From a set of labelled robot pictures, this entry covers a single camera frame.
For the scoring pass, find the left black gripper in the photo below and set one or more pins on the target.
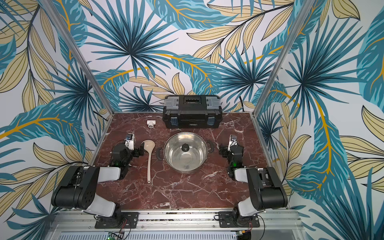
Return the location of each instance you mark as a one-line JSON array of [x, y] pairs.
[[137, 153]]

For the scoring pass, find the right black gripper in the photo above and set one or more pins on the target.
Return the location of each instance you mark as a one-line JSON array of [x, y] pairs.
[[225, 150]]

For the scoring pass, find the glass pot lid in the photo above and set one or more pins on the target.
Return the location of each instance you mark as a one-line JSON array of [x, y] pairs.
[[185, 151]]

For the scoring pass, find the stainless steel pot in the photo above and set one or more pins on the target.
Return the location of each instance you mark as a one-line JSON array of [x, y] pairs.
[[186, 154]]

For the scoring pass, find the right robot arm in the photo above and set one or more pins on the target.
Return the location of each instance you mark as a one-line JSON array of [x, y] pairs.
[[265, 188]]

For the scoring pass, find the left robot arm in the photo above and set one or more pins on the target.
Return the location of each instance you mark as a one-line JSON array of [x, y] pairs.
[[77, 189]]

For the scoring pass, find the white pvc pipe fitting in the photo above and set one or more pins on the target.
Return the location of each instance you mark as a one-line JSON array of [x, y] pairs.
[[151, 123]]

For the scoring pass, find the black plastic toolbox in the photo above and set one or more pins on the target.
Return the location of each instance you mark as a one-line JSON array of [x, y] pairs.
[[192, 112]]

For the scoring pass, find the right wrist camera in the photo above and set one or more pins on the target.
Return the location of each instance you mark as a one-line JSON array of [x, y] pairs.
[[233, 141]]

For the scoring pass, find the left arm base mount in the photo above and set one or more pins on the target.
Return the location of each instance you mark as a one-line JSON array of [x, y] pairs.
[[124, 220]]

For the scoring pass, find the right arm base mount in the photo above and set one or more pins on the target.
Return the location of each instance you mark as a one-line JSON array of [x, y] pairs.
[[229, 219]]

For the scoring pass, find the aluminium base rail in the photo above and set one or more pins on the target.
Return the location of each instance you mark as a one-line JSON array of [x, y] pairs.
[[189, 224]]

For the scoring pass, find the left aluminium frame post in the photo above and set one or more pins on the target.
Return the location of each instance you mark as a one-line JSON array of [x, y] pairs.
[[69, 40]]

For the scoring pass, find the aluminium frame post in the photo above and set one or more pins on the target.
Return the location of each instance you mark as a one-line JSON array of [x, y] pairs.
[[299, 21], [69, 40]]

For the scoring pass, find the right aluminium frame post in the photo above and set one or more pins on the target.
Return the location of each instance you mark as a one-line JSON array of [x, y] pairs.
[[299, 21]]

